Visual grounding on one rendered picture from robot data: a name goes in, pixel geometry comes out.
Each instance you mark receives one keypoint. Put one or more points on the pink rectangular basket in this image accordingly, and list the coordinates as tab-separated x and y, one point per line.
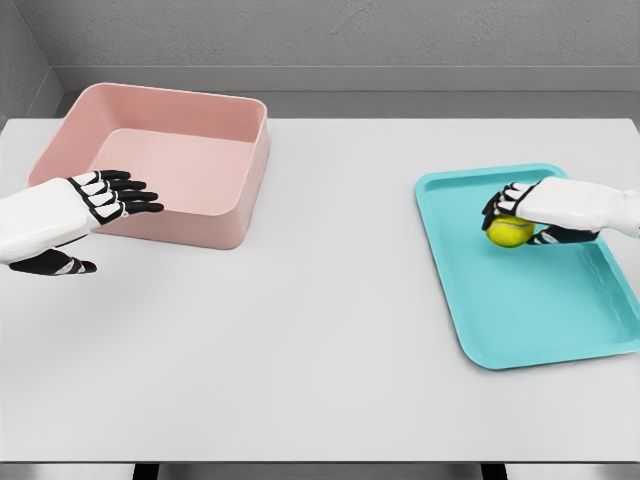
165	160

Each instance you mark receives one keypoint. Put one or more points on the yellow tennis ball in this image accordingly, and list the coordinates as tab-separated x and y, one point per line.
509	231

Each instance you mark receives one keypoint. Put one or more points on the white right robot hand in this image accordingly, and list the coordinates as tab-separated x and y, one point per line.
565	202

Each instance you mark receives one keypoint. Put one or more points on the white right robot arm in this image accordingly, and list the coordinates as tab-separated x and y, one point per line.
631	210

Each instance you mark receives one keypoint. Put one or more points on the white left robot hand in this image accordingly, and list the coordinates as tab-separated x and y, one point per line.
45	215

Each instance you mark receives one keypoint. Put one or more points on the blue rectangular tray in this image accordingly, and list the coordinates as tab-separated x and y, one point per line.
535	300

